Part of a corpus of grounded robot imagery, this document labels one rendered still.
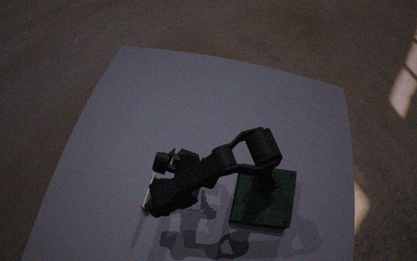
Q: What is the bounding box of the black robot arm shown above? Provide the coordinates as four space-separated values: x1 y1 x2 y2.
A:
144 127 283 218

